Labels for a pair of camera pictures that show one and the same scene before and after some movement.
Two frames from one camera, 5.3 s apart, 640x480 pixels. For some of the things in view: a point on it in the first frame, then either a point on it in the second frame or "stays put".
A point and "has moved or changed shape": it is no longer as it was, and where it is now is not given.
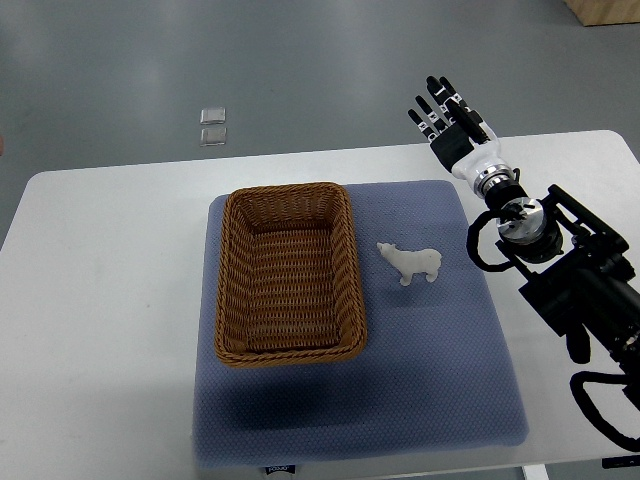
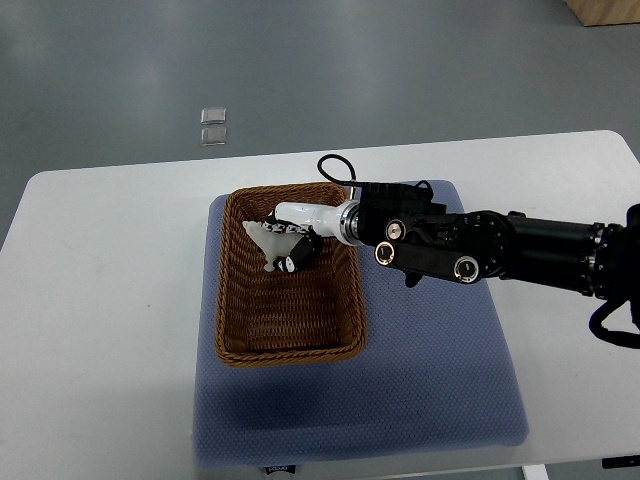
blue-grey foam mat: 432,377 stays put
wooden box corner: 605,12 stays put
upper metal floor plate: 210,116 stays put
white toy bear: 409,263 has moved or changed shape
